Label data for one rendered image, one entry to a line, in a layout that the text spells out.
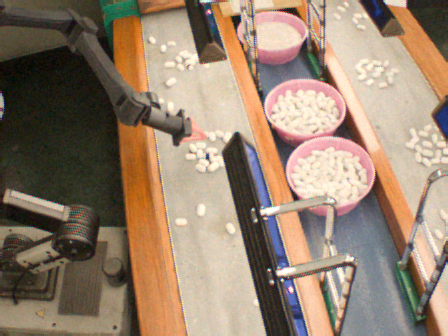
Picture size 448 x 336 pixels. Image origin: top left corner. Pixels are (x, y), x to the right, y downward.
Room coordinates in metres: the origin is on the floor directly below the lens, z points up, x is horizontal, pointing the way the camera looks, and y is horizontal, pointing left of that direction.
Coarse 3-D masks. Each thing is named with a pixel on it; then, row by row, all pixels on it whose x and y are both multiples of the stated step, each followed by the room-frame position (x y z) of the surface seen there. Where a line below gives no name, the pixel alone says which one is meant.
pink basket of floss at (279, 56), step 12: (264, 12) 1.94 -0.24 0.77; (276, 12) 1.93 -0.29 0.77; (240, 24) 1.87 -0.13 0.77; (300, 24) 1.85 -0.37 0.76; (240, 36) 1.80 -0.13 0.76; (288, 48) 1.68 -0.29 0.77; (300, 48) 1.76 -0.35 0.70; (264, 60) 1.71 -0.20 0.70; (276, 60) 1.70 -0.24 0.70; (288, 60) 1.71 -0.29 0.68
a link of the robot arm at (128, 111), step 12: (84, 24) 1.54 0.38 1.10; (84, 36) 1.50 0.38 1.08; (72, 48) 1.51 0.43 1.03; (84, 48) 1.46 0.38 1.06; (96, 48) 1.45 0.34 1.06; (96, 60) 1.39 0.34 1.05; (108, 60) 1.40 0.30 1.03; (96, 72) 1.36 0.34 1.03; (108, 72) 1.33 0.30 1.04; (108, 84) 1.30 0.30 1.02; (120, 84) 1.28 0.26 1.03; (120, 96) 1.24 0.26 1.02; (120, 108) 1.22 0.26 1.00; (132, 108) 1.20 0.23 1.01; (132, 120) 1.19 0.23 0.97
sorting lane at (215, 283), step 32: (160, 32) 1.93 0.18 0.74; (160, 64) 1.72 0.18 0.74; (224, 64) 1.66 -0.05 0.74; (160, 96) 1.54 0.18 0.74; (192, 96) 1.51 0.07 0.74; (224, 96) 1.49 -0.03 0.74; (224, 128) 1.34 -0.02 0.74; (160, 160) 1.24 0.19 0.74; (192, 160) 1.22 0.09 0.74; (192, 192) 1.10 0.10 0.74; (224, 192) 1.08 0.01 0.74; (192, 224) 0.98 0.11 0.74; (224, 224) 0.97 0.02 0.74; (192, 256) 0.88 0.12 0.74; (224, 256) 0.86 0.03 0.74; (192, 288) 0.78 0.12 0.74; (224, 288) 0.76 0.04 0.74; (192, 320) 0.68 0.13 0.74; (224, 320) 0.67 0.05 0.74; (256, 320) 0.65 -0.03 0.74
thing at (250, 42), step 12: (204, 0) 1.53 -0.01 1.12; (216, 0) 1.53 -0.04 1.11; (228, 0) 1.53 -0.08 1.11; (240, 0) 1.69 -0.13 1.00; (252, 0) 1.54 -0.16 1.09; (240, 12) 1.70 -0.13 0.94; (252, 12) 1.53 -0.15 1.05; (252, 24) 1.53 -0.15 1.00; (252, 36) 1.54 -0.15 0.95; (252, 48) 1.54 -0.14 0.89; (252, 60) 1.54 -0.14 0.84; (252, 72) 1.63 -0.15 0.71
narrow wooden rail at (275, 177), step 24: (240, 48) 1.72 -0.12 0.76; (240, 72) 1.58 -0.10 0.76; (240, 96) 1.48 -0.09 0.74; (264, 120) 1.33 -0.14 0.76; (264, 144) 1.23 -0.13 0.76; (264, 168) 1.13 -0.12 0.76; (288, 192) 1.03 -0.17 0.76; (288, 216) 0.95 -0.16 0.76; (288, 240) 0.87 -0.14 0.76; (312, 288) 0.71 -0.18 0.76; (312, 312) 0.64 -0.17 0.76
